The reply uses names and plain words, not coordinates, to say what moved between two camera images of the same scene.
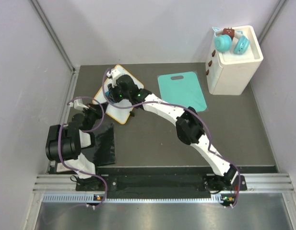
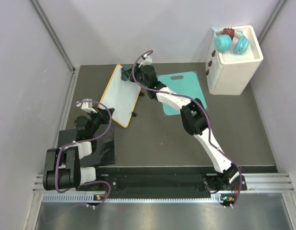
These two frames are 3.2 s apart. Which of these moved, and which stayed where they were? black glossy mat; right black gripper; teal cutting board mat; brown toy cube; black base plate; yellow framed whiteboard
Moved: right black gripper; yellow framed whiteboard
Stayed: teal cutting board mat; black base plate; brown toy cube; black glossy mat
